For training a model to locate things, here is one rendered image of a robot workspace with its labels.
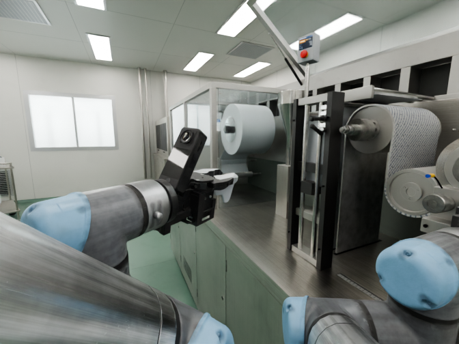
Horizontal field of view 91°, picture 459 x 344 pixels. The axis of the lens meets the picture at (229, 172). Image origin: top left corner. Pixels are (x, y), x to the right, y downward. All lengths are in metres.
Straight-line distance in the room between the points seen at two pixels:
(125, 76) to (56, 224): 5.62
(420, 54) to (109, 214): 1.10
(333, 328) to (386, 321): 0.10
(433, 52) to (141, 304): 1.11
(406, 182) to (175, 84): 5.57
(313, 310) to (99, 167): 5.56
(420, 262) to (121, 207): 0.35
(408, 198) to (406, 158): 0.13
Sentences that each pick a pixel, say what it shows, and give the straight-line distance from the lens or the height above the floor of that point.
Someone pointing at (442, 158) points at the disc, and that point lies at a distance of 0.71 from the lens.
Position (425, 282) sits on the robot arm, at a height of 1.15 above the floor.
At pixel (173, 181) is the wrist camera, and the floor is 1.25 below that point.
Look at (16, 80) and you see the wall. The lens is 6.04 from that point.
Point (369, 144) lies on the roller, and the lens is 0.80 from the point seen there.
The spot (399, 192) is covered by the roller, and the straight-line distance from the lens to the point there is 0.76.
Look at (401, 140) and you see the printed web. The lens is 0.79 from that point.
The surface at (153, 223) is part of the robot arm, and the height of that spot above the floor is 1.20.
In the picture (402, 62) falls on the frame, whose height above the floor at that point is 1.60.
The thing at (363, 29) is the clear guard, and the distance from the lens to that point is 1.22.
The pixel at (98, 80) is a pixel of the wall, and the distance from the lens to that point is 5.83.
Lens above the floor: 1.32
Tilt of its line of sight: 9 degrees down
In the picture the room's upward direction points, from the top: straight up
